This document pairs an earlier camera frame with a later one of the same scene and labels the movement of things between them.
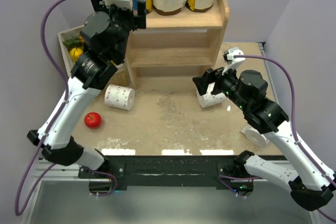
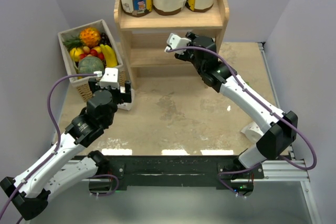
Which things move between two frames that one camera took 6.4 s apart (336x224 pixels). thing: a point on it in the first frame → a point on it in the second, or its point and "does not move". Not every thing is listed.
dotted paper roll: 255,136 does not move
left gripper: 137,21 → 122,97
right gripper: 210,76 → 184,56
